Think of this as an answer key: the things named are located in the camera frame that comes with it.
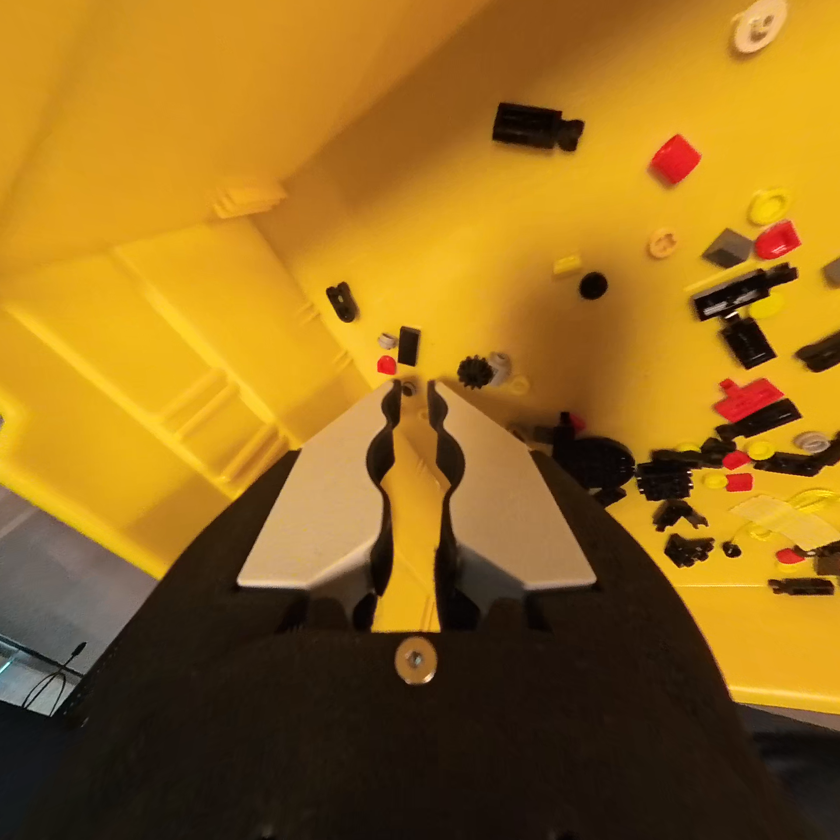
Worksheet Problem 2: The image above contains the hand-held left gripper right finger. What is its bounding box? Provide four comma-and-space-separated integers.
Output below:
427, 379, 598, 634

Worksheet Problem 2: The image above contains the yellow plastic bin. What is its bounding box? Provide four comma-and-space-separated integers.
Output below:
0, 0, 840, 713

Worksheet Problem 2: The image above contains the pile of loose lego pieces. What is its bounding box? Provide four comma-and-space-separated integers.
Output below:
325, 0, 840, 598

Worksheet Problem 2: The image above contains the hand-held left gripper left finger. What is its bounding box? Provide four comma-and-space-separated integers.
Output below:
236, 379, 403, 634

